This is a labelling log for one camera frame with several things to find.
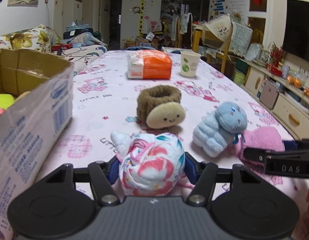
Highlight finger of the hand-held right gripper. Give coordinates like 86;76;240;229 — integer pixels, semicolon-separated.
243;147;286;162
282;138;309;151

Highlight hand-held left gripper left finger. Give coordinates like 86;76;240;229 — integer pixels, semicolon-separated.
41;155;121;205

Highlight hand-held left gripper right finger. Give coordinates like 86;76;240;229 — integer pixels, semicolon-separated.
184;152;264;205

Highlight pink plush toy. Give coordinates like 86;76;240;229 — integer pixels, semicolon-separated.
227;127;286;167

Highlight floral white cloth bundle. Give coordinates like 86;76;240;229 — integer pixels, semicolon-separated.
110;131;186;197

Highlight cardboard box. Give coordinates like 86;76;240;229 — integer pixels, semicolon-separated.
0;49;75;240

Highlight lime green soft pack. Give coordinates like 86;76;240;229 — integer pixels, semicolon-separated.
0;94;15;110

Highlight cream tv cabinet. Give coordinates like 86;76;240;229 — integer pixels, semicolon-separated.
241;60;309;140

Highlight light blue plush toy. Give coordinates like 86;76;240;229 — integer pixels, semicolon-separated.
193;101;248;158

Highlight grey box in cabinet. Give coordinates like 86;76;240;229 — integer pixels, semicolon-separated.
259;79;280;109

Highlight bag of oranges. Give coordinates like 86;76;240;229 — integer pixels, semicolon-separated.
286;72;302;88

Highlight red box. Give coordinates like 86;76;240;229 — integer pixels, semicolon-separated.
266;64;282;77

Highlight brown smiling plush toy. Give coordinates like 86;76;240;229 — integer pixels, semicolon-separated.
137;85;186;128

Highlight green plastic basket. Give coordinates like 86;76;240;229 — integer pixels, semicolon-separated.
234;70;246;85

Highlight red artificial flowers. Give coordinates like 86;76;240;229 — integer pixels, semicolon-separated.
268;42;286;63

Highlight wooden dining chair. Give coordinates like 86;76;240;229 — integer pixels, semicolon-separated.
192;22;231;73

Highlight white paper cup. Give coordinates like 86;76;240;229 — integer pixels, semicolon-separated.
180;50;201;78

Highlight orange and white tissue package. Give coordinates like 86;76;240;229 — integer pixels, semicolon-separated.
127;50;172;80

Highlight black television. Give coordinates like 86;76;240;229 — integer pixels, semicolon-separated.
283;0;309;64

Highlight blue quilted chair cover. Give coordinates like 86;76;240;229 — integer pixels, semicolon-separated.
229;21;253;53

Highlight red plastic item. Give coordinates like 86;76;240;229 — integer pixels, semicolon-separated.
52;44;73;52

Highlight blue folded blanket pile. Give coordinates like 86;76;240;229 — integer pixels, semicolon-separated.
63;22;107;48

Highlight floral sofa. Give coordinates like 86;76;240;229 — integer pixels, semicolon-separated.
0;24;107;63

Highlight giraffe height chart sticker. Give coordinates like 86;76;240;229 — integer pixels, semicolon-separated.
137;0;149;35

